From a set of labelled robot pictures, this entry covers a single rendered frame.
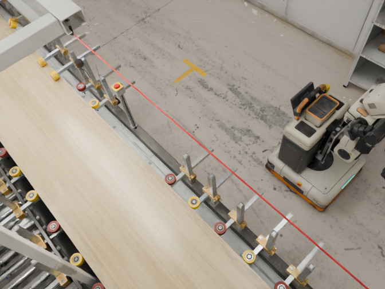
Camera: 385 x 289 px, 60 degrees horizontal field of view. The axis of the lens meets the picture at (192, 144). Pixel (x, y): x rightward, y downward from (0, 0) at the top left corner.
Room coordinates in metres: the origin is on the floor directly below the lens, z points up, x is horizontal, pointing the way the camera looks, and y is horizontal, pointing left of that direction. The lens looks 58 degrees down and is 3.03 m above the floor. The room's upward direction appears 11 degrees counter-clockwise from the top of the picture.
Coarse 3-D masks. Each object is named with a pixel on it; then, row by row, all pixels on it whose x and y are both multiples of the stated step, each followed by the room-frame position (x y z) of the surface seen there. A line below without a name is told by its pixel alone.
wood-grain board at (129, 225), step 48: (0, 96) 2.20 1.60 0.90; (48, 96) 2.09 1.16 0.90; (48, 144) 1.58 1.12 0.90; (96, 144) 1.49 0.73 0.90; (48, 192) 1.16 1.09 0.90; (96, 192) 1.09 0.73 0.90; (144, 192) 1.02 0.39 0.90; (96, 240) 0.74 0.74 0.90; (144, 240) 0.68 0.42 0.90; (192, 240) 0.62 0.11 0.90; (144, 288) 0.39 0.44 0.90; (192, 288) 0.34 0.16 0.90; (240, 288) 0.29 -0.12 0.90
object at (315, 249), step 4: (320, 244) 0.47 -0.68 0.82; (316, 248) 0.45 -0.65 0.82; (312, 252) 0.43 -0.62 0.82; (316, 252) 0.43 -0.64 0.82; (308, 256) 0.41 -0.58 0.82; (312, 256) 0.41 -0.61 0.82; (304, 260) 0.40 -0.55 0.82; (308, 260) 0.39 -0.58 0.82; (300, 264) 0.38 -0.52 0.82; (304, 264) 0.37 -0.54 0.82; (300, 268) 0.35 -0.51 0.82; (292, 276) 0.32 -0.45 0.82; (288, 280) 0.30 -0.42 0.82; (288, 284) 0.28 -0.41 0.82
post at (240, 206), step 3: (240, 204) 0.72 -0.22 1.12; (243, 204) 0.72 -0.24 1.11; (237, 207) 0.72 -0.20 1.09; (240, 207) 0.70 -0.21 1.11; (243, 207) 0.71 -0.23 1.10; (237, 210) 0.72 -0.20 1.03; (240, 210) 0.70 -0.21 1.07; (243, 210) 0.71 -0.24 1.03; (237, 213) 0.72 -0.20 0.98; (240, 213) 0.70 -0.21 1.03; (243, 213) 0.71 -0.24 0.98; (237, 216) 0.71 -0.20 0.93; (240, 216) 0.69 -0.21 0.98; (243, 216) 0.71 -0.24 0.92; (237, 219) 0.71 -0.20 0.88; (240, 219) 0.69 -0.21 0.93; (240, 222) 0.69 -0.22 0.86
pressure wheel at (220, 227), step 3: (219, 222) 0.70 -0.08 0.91; (222, 222) 0.70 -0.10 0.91; (216, 225) 0.69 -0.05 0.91; (219, 225) 0.69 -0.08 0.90; (222, 225) 0.68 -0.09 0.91; (225, 225) 0.68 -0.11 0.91; (216, 228) 0.67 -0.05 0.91; (219, 228) 0.67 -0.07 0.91; (222, 228) 0.66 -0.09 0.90; (225, 228) 0.66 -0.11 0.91; (216, 231) 0.65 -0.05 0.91; (219, 231) 0.65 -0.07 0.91; (222, 231) 0.64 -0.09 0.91; (225, 231) 0.64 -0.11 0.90; (219, 234) 0.63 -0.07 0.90; (222, 234) 0.63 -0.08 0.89
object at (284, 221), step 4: (288, 216) 0.68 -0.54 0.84; (292, 216) 0.68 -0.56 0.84; (284, 220) 0.66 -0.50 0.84; (280, 224) 0.64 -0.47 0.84; (284, 224) 0.63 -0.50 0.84; (276, 228) 0.62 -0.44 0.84; (280, 228) 0.61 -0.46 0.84; (268, 236) 0.58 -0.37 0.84; (260, 244) 0.54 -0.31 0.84; (256, 248) 0.52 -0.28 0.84; (260, 248) 0.51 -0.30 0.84; (256, 252) 0.49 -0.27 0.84
